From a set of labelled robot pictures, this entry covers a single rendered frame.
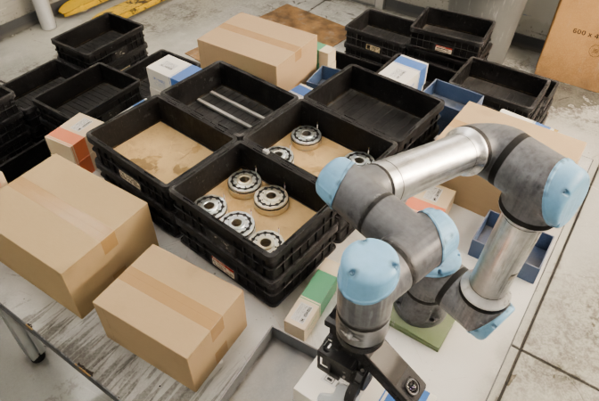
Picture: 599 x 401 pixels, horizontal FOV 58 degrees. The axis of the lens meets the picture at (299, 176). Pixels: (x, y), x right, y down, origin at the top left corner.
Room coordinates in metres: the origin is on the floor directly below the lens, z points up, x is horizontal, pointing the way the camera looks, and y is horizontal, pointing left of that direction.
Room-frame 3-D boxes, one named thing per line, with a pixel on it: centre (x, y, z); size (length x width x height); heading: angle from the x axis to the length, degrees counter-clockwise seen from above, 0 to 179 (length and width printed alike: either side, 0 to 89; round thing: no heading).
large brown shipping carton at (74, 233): (1.08, 0.68, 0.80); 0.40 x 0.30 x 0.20; 57
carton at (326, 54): (2.16, -0.04, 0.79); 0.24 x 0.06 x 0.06; 54
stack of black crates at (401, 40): (2.99, -0.51, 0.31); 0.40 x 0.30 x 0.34; 56
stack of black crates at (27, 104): (2.37, 1.31, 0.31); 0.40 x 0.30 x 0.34; 145
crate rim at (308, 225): (1.10, 0.13, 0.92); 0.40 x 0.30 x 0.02; 50
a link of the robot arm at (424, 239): (0.51, -0.15, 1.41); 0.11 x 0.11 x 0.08; 40
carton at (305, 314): (0.89, -0.04, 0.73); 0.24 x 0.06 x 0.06; 151
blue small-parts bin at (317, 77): (1.95, -0.15, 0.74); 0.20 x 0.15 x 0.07; 62
